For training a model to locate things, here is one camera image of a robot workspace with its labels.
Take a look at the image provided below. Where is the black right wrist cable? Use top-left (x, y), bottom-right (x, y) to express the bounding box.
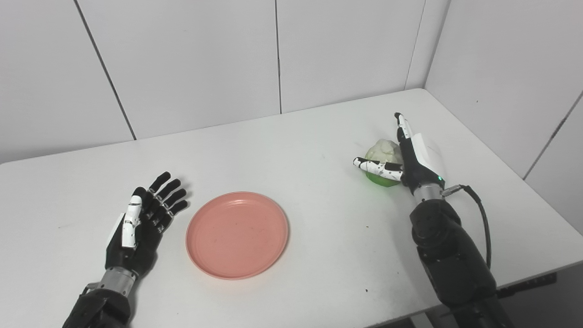
top-left (441, 184), bottom-right (493, 270)

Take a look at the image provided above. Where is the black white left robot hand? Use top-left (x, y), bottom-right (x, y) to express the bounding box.
top-left (106, 171), bottom-right (189, 277)

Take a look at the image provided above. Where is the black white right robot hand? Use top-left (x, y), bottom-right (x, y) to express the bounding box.
top-left (353, 112), bottom-right (446, 195)

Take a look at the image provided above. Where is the pink round plate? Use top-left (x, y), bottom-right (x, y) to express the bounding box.
top-left (185, 191), bottom-right (290, 280)

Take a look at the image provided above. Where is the green white cabbage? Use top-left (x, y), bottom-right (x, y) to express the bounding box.
top-left (364, 139), bottom-right (404, 188)

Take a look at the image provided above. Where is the black table frame bar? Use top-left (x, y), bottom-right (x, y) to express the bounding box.
top-left (496, 272), bottom-right (558, 299)

